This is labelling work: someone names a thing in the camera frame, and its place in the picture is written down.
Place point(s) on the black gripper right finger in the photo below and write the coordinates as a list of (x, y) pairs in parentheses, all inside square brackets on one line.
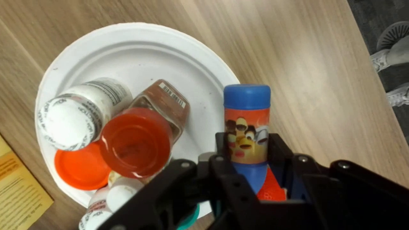
[(343, 196)]

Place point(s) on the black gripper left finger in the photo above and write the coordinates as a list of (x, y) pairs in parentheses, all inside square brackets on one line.
[(173, 195)]

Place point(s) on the orange lid spice jar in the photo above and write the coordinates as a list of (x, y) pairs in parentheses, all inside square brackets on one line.
[(137, 142)]

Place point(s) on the large white pill bottle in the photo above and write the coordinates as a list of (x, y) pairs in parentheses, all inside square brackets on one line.
[(107, 200)]

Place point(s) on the orange lid small jar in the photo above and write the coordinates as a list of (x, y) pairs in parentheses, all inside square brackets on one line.
[(83, 169)]

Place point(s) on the blue cap small bottle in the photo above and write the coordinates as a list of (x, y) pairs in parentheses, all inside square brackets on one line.
[(247, 119)]

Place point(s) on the teal lid small jar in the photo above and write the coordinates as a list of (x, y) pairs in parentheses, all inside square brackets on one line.
[(187, 223)]

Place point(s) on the white paper plate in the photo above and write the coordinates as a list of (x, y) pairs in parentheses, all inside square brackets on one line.
[(139, 54)]

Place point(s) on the black office chair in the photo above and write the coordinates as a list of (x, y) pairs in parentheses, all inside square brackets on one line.
[(392, 50)]

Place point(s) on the yellow open cardboard box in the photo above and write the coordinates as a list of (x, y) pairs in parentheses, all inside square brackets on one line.
[(22, 198)]

